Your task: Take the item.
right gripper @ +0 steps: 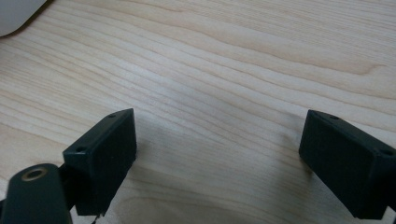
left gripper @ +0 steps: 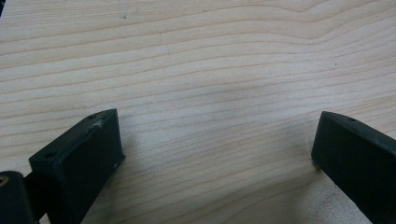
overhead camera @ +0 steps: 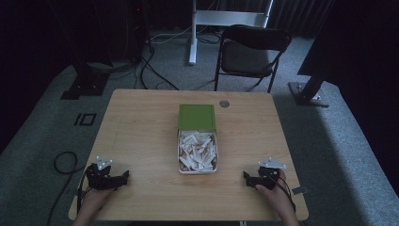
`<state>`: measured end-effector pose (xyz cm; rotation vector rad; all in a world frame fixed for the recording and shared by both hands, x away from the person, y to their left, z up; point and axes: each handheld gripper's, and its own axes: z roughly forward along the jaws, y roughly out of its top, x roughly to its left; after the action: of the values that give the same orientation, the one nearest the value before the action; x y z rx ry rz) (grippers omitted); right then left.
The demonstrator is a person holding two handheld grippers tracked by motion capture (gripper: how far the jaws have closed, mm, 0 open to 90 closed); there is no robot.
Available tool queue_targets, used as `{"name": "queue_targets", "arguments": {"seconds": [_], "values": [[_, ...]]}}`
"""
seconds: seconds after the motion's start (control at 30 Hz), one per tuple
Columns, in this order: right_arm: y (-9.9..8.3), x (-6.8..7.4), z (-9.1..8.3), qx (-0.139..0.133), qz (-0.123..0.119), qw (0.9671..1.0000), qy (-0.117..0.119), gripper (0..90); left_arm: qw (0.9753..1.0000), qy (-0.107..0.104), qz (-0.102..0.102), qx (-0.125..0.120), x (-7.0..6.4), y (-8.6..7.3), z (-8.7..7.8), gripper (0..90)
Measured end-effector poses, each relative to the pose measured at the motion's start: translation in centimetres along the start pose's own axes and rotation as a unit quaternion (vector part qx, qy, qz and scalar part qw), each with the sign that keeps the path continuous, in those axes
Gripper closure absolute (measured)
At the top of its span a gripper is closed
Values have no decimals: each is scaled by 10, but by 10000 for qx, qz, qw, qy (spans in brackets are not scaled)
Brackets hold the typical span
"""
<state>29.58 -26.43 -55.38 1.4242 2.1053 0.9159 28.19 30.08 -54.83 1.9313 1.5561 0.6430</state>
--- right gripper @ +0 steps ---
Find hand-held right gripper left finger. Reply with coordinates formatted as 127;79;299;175
62;107;138;217

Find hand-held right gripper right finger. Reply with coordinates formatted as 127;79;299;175
298;108;396;220

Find white rounded object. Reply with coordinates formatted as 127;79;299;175
0;0;49;37

